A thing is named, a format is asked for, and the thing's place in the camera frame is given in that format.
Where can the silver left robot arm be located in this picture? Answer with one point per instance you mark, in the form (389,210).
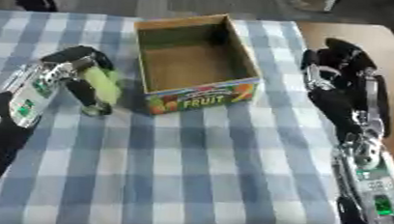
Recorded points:
(20,108)

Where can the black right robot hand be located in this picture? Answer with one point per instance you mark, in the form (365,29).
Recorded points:
(341,76)

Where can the tan cardboard box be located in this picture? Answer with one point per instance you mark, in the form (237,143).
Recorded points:
(197,65)

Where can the light green oblong toy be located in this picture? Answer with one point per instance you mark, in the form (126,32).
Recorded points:
(104,84)

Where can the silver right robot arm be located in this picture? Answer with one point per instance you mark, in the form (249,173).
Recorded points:
(371,187)

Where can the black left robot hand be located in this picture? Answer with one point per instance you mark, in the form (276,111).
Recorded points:
(88,61)

